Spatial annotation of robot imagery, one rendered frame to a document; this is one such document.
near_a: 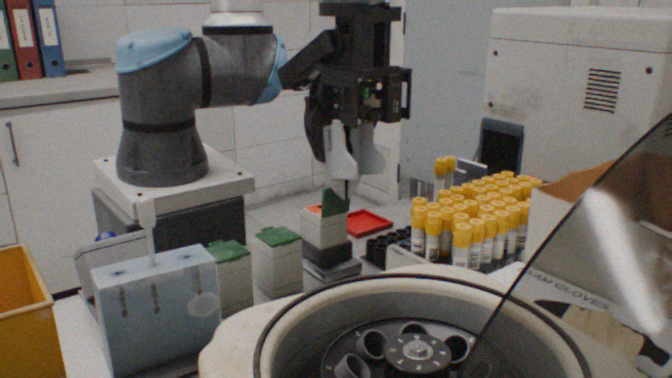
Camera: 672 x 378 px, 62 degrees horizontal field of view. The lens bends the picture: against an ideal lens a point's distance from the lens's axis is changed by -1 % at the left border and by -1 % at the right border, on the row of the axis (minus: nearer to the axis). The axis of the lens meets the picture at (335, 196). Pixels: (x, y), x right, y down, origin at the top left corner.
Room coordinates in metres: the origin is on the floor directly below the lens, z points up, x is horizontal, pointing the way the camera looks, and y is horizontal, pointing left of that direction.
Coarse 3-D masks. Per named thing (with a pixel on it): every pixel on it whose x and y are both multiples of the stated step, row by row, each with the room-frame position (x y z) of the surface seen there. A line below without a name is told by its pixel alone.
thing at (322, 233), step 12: (300, 216) 0.64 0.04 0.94; (312, 216) 0.62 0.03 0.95; (336, 216) 0.62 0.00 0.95; (300, 228) 0.64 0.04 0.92; (312, 228) 0.62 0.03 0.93; (324, 228) 0.61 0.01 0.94; (336, 228) 0.62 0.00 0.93; (312, 240) 0.62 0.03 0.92; (324, 240) 0.61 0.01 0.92; (336, 240) 0.62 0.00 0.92
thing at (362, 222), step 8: (352, 216) 0.79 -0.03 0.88; (360, 216) 0.79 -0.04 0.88; (368, 216) 0.79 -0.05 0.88; (376, 216) 0.78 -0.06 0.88; (352, 224) 0.76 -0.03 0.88; (360, 224) 0.76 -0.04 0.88; (368, 224) 0.76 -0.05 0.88; (376, 224) 0.76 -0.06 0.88; (384, 224) 0.74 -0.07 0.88; (392, 224) 0.75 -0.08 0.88; (352, 232) 0.72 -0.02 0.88; (360, 232) 0.71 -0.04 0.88; (368, 232) 0.72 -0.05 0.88; (376, 232) 0.73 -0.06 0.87
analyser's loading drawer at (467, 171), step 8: (464, 160) 0.85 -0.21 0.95; (456, 168) 0.81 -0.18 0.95; (464, 168) 0.85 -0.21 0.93; (472, 168) 0.84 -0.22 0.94; (480, 168) 0.83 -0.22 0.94; (488, 168) 0.91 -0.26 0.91; (496, 168) 0.91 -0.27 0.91; (504, 168) 0.91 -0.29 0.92; (456, 176) 0.81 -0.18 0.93; (464, 176) 0.79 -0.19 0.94; (472, 176) 0.84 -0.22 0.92; (480, 176) 0.83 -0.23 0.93; (488, 176) 0.87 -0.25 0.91; (416, 184) 0.80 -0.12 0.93; (432, 184) 0.77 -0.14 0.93; (456, 184) 0.80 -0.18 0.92; (416, 192) 0.80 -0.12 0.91; (432, 192) 0.77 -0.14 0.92; (432, 200) 0.77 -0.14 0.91
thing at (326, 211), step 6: (324, 192) 0.60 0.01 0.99; (330, 192) 0.60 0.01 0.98; (324, 198) 0.60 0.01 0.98; (330, 198) 0.60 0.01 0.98; (336, 198) 0.61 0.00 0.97; (348, 198) 0.62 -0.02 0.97; (324, 204) 0.60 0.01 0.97; (330, 204) 0.60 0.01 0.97; (336, 204) 0.61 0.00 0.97; (342, 204) 0.61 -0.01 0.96; (348, 204) 0.62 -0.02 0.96; (324, 210) 0.60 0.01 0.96; (330, 210) 0.61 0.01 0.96; (336, 210) 0.61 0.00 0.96; (342, 210) 0.62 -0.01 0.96; (348, 210) 0.62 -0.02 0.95; (324, 216) 0.60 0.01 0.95; (330, 216) 0.61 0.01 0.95
